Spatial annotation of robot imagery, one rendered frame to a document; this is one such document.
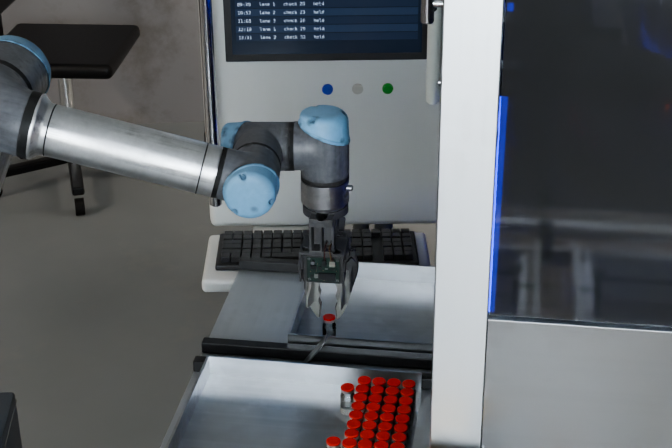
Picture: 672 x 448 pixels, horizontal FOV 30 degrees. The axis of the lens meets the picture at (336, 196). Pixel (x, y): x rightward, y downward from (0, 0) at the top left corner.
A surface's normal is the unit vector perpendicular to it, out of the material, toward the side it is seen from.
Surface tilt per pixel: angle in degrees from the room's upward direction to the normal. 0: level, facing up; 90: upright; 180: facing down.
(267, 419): 0
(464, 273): 90
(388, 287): 0
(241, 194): 90
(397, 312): 0
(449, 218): 90
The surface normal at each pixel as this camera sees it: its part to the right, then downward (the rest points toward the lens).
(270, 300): 0.00, -0.90
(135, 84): 0.08, 0.43
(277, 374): -0.15, 0.43
